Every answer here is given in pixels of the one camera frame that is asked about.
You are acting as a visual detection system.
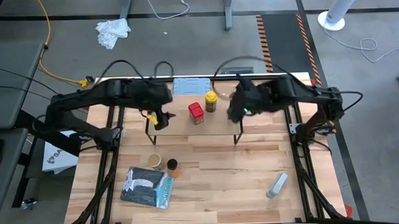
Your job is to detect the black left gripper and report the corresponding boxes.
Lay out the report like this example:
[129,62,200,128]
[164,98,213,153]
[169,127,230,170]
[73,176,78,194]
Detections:
[136,80,177,132]

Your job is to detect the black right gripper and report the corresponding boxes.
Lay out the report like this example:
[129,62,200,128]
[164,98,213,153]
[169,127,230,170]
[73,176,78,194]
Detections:
[226,75,266,124]

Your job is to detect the spice jar yellow lid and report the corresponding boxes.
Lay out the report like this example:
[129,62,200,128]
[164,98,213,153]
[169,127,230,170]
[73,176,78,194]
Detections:
[204,90,219,113]

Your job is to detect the wooden shelf black metal legs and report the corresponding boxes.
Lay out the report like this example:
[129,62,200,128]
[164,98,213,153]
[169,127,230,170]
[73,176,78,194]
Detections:
[143,92,245,148]

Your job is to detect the red box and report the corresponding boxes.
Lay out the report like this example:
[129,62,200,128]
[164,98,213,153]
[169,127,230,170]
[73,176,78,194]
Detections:
[188,101,205,126]

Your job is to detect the clear spice jar tan lid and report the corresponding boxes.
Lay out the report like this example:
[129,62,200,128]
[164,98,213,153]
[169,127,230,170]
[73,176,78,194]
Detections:
[147,152,164,171]

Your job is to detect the orange spice bottle black cap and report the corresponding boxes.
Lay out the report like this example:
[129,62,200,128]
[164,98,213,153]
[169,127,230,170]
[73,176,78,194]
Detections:
[166,158,181,179]

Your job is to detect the small cardboard box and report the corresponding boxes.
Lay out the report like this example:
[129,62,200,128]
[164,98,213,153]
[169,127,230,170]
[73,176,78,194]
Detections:
[218,89,235,102]

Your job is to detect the blue-grey moulded tray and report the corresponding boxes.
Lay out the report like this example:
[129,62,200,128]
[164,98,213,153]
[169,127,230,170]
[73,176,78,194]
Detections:
[172,76,212,96]

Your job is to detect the grey floor outlet box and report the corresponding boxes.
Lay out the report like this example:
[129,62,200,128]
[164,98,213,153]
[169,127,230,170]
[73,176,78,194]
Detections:
[221,66,254,75]

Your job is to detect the Yellowstone picture book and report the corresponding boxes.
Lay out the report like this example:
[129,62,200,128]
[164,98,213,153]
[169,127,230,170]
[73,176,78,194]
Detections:
[118,164,176,211]

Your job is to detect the grey silver bar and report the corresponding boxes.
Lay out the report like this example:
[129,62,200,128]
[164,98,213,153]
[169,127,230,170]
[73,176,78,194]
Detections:
[265,172,290,199]

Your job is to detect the crumpled white cloth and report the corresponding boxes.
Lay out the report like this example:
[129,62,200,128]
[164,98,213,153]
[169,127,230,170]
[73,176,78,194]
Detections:
[94,17,133,51]

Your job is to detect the grey desk leg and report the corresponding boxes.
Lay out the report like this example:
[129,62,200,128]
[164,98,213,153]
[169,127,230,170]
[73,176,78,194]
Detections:
[118,0,134,20]
[223,0,235,32]

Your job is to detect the white printed box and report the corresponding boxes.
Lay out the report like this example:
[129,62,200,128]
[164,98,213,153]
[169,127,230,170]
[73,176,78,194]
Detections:
[40,129,80,175]

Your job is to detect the white tower fan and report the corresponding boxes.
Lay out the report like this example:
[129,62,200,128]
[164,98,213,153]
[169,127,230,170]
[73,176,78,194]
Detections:
[317,0,366,33]

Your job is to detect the grey desk top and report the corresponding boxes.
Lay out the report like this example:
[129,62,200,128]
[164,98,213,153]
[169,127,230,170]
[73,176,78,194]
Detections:
[0,128,31,216]
[0,41,48,130]

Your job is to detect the metal caster wheel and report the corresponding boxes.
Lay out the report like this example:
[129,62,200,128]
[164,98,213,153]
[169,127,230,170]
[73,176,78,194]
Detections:
[19,197,38,211]

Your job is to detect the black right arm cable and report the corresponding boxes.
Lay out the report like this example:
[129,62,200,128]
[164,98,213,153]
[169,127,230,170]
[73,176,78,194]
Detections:
[212,54,288,90]

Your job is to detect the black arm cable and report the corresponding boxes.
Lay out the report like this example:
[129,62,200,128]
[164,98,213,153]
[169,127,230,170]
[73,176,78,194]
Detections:
[99,57,175,86]
[212,54,288,90]

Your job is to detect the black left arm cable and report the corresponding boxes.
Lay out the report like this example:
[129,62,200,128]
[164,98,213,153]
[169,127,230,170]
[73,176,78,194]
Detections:
[99,57,175,86]

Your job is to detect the yellow extension cable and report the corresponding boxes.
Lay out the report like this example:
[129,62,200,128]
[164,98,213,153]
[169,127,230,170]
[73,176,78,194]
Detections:
[35,0,90,90]

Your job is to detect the black striped floor cable cover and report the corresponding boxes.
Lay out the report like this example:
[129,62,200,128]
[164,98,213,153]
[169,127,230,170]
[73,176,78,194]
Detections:
[255,11,337,137]

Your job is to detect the white fan cable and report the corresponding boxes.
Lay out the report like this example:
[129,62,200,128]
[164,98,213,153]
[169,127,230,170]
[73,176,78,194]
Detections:
[323,25,399,65]

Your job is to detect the black desk leg frame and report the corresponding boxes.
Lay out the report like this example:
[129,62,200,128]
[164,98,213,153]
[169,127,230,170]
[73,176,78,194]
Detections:
[8,106,84,209]

